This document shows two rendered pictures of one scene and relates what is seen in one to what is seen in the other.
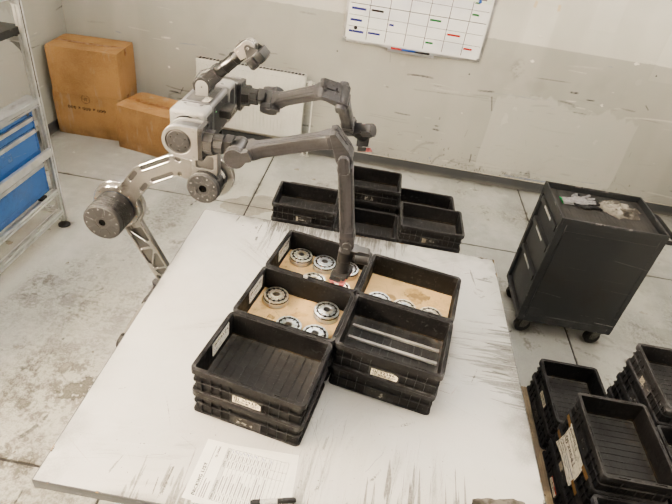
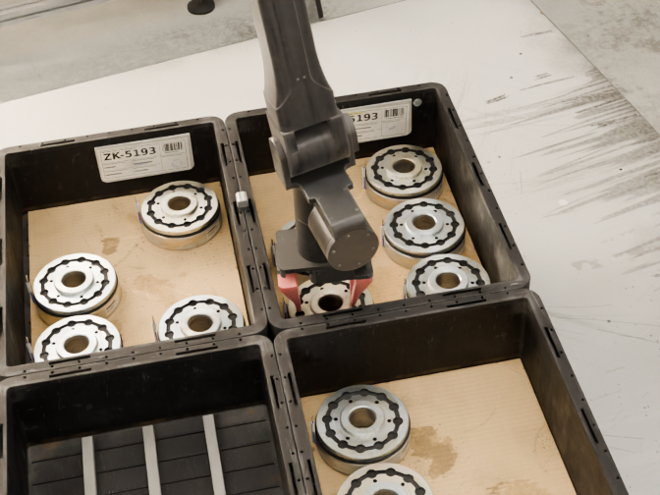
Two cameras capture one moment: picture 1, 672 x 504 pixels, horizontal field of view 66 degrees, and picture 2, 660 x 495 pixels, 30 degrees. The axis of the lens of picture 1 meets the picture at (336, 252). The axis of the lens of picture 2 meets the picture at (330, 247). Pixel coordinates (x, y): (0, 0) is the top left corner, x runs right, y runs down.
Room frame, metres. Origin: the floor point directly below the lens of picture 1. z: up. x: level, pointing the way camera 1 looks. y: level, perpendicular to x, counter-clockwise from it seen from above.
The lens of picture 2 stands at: (1.34, -0.98, 1.92)
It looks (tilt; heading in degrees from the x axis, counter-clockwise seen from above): 44 degrees down; 69
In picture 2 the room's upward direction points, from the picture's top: 3 degrees counter-clockwise
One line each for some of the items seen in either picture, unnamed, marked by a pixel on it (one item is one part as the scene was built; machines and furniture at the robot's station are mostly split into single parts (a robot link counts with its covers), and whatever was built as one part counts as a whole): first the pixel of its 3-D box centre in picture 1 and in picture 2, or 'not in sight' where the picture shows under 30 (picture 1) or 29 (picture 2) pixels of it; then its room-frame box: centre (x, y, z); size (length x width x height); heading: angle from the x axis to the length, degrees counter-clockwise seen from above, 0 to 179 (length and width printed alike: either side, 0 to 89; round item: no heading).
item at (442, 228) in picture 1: (423, 246); not in sight; (2.84, -0.57, 0.37); 0.40 x 0.30 x 0.45; 88
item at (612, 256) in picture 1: (573, 266); not in sight; (2.76, -1.51, 0.45); 0.60 x 0.45 x 0.90; 88
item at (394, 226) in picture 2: (324, 262); (424, 226); (1.86, 0.04, 0.86); 0.10 x 0.10 x 0.01
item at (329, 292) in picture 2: not in sight; (330, 303); (1.69, -0.04, 0.86); 0.05 x 0.05 x 0.01
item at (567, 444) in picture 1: (569, 453); not in sight; (1.38, -1.12, 0.41); 0.31 x 0.02 x 0.16; 178
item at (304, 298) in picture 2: not in sight; (330, 306); (1.69, -0.04, 0.86); 0.10 x 0.10 x 0.01
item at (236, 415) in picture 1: (262, 387); not in sight; (1.20, 0.18, 0.76); 0.40 x 0.30 x 0.12; 78
